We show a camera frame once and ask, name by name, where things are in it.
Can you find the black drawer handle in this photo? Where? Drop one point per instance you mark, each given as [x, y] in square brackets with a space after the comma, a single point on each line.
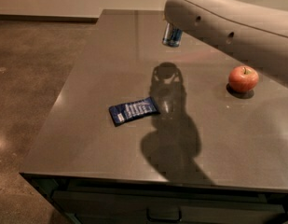
[164, 216]

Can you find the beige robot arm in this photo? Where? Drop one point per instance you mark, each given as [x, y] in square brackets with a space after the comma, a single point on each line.
[257, 36]

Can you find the blue snack wrapper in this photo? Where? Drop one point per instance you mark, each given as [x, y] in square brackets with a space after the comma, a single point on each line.
[130, 111]

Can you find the red apple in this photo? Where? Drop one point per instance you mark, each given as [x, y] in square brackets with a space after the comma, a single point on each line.
[243, 78]

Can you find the blue silver redbull can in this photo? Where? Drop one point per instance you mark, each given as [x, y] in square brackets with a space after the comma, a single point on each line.
[172, 36]

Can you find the dark cabinet drawer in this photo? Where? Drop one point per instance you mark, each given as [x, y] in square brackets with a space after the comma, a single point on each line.
[106, 208]

